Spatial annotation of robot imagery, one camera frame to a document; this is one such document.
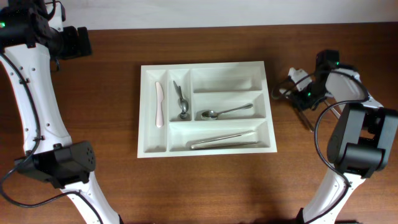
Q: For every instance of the metal fork inner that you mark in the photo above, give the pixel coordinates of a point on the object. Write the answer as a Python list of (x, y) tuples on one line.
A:
[(334, 111)]

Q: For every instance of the metal chopstick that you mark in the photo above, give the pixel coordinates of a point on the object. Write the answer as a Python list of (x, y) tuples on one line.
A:
[(215, 146), (218, 138)]

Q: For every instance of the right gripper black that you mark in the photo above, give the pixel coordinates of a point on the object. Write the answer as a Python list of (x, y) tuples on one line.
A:
[(300, 102)]

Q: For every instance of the white plastic cutlery tray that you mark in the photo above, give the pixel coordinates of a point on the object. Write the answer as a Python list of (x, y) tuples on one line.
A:
[(206, 86)]

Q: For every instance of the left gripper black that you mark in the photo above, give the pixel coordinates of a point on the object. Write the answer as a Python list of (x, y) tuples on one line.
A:
[(76, 48)]

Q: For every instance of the pink plastic knife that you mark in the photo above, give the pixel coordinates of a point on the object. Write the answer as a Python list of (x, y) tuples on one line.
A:
[(159, 118)]

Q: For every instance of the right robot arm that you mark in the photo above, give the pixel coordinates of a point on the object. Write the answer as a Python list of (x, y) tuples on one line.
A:
[(361, 141)]

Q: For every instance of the metal tablespoon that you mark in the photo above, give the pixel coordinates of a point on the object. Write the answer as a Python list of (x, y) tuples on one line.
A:
[(210, 115)]

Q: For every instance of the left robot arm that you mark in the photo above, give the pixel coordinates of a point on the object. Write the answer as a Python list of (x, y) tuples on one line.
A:
[(33, 36)]

